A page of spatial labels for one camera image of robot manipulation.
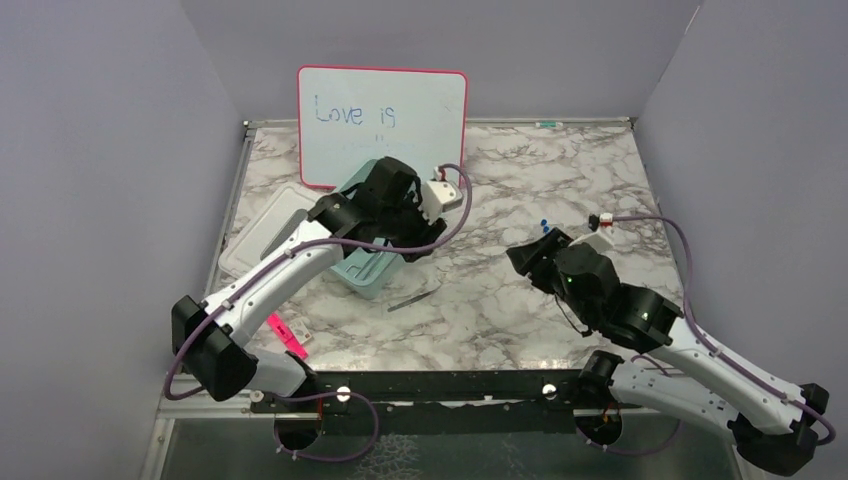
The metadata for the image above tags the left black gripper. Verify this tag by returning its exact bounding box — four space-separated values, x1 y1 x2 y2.
377 188 445 260

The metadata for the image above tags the pink highlighter marker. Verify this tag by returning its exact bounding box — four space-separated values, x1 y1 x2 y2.
266 314 313 360

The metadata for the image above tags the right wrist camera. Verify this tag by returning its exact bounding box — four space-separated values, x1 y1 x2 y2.
572 213 614 253

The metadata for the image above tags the purple cable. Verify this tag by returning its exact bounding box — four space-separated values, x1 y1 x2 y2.
163 163 474 402
609 213 837 446

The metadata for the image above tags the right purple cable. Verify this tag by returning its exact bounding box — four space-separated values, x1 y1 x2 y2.
609 213 837 446

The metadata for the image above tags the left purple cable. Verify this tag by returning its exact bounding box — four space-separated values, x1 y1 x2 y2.
163 163 474 402

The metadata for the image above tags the white bin lid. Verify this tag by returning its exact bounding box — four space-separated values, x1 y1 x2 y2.
218 185 321 278

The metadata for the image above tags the pink framed whiteboard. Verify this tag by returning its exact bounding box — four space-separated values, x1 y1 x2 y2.
297 65 469 189

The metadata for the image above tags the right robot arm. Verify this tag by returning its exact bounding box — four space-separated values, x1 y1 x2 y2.
506 229 829 476

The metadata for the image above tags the teal plastic bin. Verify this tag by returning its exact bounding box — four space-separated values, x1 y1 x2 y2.
329 159 405 300

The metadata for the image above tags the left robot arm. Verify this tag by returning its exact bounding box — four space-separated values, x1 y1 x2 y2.
163 157 472 411

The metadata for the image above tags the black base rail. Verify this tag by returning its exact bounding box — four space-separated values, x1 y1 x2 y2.
268 369 619 436

